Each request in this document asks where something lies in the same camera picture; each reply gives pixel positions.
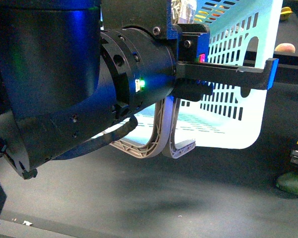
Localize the yellow star fruit right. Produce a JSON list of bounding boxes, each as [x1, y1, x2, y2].
[[280, 6, 293, 21]]

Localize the light blue plastic basket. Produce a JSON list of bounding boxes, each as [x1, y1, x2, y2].
[[103, 0, 282, 149]]

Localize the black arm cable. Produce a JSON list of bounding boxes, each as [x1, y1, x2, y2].
[[52, 116, 139, 161]]

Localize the grey basket handle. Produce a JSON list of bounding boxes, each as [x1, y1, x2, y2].
[[162, 98, 196, 159], [110, 98, 168, 159]]

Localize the pale peach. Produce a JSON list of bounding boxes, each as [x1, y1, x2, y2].
[[274, 43, 296, 54]]

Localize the green avocado-like fruit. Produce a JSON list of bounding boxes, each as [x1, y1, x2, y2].
[[276, 172, 298, 195]]

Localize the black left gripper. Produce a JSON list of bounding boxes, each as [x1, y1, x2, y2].
[[101, 0, 279, 118]]

